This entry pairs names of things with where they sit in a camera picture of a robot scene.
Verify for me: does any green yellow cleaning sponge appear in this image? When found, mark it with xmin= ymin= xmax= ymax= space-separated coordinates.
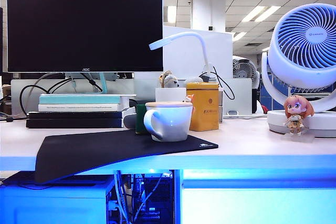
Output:
xmin=135 ymin=104 xmax=148 ymax=136

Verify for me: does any white desk drawer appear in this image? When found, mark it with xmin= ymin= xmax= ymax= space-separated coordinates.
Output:
xmin=182 ymin=170 xmax=336 ymax=224

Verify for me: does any small white drawer organizer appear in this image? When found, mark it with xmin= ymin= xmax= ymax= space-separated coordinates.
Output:
xmin=217 ymin=89 xmax=224 ymax=124

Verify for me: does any white pen holder box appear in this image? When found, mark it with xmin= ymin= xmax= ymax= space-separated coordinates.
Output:
xmin=155 ymin=88 xmax=187 ymax=103

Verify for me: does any wooden mug lid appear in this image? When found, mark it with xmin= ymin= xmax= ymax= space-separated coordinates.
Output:
xmin=144 ymin=101 xmax=193 ymax=109

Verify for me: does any beige plush toy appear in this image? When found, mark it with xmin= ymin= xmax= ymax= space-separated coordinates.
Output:
xmin=158 ymin=70 xmax=181 ymax=89

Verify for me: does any small orange fox figurine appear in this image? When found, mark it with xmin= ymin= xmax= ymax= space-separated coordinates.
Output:
xmin=183 ymin=93 xmax=195 ymax=116

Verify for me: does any white ceramic mug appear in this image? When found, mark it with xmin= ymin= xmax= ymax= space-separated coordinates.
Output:
xmin=143 ymin=104 xmax=194 ymax=142

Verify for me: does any yellow tea tin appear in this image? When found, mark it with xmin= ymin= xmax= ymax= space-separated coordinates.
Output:
xmin=185 ymin=82 xmax=220 ymax=132

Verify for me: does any gray wrist rest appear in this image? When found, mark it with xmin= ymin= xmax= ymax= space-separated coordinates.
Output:
xmin=123 ymin=115 xmax=137 ymax=130

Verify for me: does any white gooseneck desk lamp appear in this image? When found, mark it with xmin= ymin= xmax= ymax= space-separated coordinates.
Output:
xmin=148 ymin=31 xmax=216 ymax=83

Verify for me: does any teal white monitor stand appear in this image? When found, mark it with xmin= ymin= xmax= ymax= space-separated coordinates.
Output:
xmin=39 ymin=72 xmax=137 ymax=98

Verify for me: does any narrow frosted white desk panel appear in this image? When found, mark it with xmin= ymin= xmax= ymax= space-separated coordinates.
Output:
xmin=219 ymin=78 xmax=253 ymax=116

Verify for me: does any black mouse pad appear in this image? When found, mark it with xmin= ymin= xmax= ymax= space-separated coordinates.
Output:
xmin=34 ymin=129 xmax=219 ymax=185

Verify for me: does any small white background fan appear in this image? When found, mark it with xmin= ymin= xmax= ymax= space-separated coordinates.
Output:
xmin=232 ymin=56 xmax=260 ymax=88

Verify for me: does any teal book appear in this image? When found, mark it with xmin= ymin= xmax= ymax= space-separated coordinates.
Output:
xmin=38 ymin=95 xmax=122 ymax=105

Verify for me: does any white book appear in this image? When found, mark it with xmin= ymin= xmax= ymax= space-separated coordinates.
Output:
xmin=38 ymin=104 xmax=127 ymax=112

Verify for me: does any thin flat black box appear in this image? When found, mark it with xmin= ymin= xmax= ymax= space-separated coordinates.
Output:
xmin=28 ymin=111 xmax=123 ymax=120

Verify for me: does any thick flat black box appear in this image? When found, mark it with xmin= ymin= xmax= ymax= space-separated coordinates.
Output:
xmin=25 ymin=119 xmax=124 ymax=129

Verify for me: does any black AOC monitor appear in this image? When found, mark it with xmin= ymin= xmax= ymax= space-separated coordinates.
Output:
xmin=6 ymin=0 xmax=164 ymax=73

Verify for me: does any large white desk fan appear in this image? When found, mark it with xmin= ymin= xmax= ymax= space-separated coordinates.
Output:
xmin=261 ymin=3 xmax=336 ymax=138

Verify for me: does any orange haired anime figurine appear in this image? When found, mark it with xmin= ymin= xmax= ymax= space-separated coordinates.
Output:
xmin=282 ymin=95 xmax=314 ymax=137

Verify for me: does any white computer tower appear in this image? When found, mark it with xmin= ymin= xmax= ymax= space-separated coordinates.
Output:
xmin=0 ymin=175 xmax=175 ymax=224

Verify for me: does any black keyboard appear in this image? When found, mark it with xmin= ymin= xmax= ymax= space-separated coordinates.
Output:
xmin=1 ymin=170 xmax=111 ymax=187

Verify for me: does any black lamp cable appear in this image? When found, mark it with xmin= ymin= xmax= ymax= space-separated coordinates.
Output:
xmin=201 ymin=66 xmax=235 ymax=101

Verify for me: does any black monitor cable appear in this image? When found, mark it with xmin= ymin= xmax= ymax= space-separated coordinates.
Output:
xmin=19 ymin=72 xmax=103 ymax=116

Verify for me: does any white computer cable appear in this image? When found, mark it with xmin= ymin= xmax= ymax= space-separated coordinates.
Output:
xmin=113 ymin=170 xmax=132 ymax=224

